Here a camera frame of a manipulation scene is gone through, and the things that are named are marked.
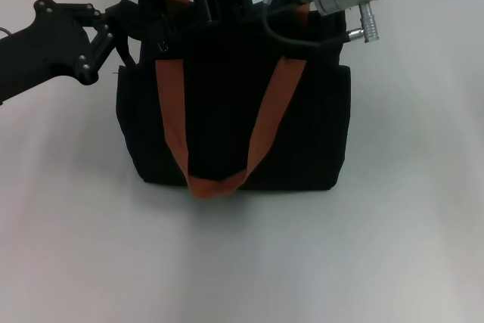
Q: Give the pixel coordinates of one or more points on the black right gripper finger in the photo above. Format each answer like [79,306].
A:
[212,7]

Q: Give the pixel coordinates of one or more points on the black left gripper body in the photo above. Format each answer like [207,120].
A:
[41,50]

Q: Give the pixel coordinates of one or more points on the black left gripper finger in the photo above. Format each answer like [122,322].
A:
[99,50]
[126,16]

